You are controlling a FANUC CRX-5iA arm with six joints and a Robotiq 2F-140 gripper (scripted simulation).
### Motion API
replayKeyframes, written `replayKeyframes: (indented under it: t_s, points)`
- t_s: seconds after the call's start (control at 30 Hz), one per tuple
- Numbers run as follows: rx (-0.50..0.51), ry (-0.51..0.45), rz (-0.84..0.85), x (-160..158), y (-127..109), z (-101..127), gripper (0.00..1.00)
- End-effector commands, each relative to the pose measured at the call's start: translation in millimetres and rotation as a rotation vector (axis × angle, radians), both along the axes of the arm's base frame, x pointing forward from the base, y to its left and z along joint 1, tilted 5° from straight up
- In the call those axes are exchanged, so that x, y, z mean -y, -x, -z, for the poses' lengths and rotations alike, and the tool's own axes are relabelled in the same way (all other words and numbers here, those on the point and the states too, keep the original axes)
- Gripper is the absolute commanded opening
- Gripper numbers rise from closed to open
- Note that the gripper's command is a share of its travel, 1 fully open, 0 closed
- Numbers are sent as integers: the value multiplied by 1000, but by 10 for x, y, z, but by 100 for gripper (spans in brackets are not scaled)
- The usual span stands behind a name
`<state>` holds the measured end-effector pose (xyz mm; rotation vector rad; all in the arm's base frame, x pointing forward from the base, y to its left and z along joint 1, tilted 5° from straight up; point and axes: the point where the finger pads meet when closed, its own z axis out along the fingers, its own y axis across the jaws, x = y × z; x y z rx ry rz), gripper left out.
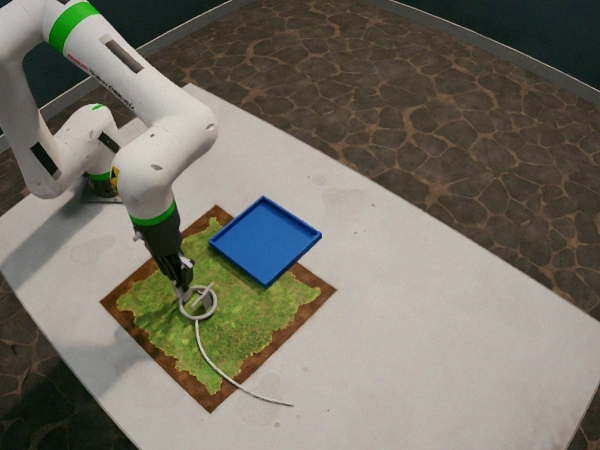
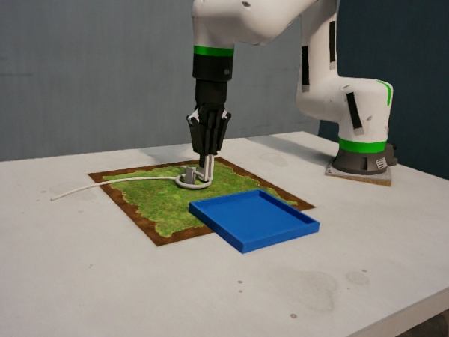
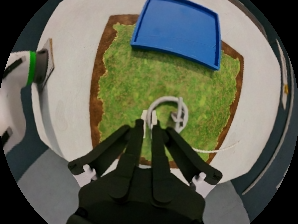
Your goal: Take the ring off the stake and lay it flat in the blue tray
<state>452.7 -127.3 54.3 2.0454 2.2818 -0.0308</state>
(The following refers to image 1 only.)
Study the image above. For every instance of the grey cable loop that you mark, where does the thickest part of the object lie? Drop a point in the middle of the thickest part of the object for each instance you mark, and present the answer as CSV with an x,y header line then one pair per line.
x,y
215,301

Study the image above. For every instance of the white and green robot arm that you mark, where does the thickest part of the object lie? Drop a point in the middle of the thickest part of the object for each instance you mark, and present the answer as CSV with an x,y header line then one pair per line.
x,y
183,128

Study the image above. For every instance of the blue tray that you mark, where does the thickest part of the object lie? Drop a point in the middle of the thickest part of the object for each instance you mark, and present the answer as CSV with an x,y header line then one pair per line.
x,y
264,241

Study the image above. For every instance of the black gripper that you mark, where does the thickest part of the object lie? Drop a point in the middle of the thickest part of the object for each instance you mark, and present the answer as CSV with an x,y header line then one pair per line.
x,y
181,274

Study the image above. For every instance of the green grass mat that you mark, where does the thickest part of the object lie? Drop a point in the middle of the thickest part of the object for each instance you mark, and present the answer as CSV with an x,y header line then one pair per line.
x,y
248,326

